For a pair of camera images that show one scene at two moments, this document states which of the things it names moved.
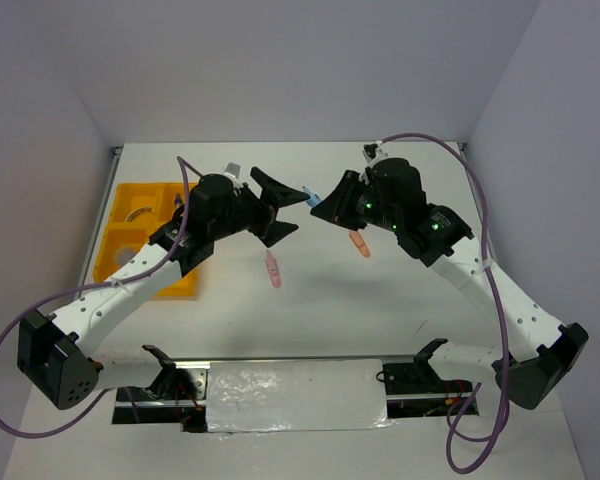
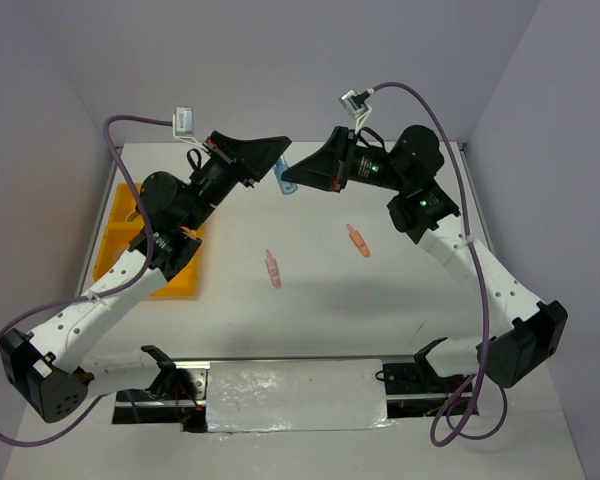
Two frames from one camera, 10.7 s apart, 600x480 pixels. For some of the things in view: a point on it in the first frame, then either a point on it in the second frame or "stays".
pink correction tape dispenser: x=273 y=269 stays
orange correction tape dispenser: x=360 y=244 stays
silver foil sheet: x=267 y=396 stays
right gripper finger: x=340 y=206 to x=325 y=166
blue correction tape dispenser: x=314 y=200 to x=286 y=187
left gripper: x=272 y=194 to x=247 y=162
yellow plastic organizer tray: x=136 y=212 stays
